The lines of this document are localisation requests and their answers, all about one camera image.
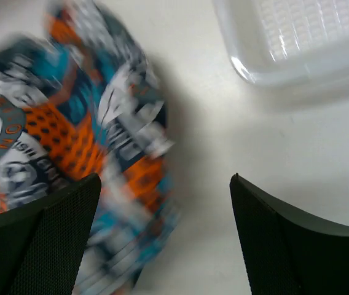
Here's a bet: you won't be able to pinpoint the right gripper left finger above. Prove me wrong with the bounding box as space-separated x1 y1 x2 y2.
0 173 101 295

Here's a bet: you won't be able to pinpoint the white plastic mesh basket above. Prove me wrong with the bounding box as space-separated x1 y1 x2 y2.
214 0 349 87

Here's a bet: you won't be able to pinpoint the colourful patterned shorts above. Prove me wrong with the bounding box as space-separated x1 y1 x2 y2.
0 1 178 294

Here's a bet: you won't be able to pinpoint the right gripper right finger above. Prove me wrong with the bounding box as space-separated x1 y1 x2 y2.
230 174 349 294

